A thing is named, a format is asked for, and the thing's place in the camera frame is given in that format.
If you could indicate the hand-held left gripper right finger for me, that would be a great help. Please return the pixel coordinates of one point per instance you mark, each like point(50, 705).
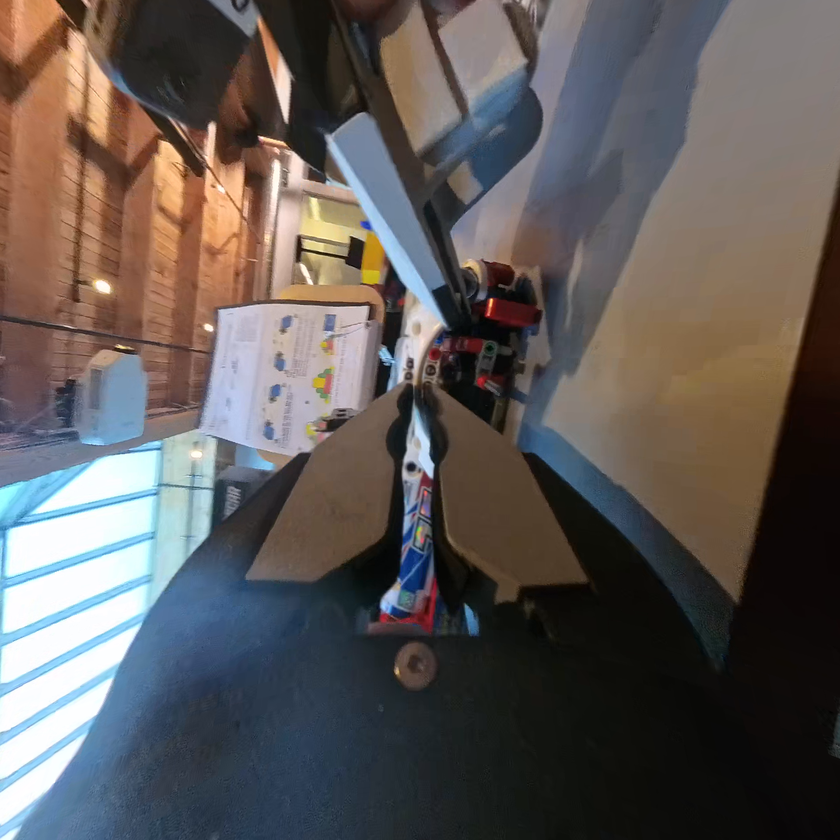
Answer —
point(499, 512)

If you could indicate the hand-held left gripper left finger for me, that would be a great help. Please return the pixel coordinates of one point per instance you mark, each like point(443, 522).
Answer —
point(328, 512)

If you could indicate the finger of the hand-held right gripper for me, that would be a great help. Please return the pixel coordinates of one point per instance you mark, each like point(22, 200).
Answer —
point(394, 210)
point(453, 79)

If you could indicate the toy brick race car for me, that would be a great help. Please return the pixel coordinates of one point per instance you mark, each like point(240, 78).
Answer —
point(485, 354)

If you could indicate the person's right hand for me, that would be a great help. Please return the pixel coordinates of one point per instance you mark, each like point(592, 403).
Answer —
point(253, 98)

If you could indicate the yellow plastic bin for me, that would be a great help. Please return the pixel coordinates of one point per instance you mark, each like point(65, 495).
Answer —
point(374, 259)

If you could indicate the printed instruction sheet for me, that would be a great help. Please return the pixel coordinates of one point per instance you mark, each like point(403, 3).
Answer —
point(289, 374)

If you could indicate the white box device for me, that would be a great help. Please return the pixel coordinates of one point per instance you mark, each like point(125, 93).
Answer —
point(115, 400)

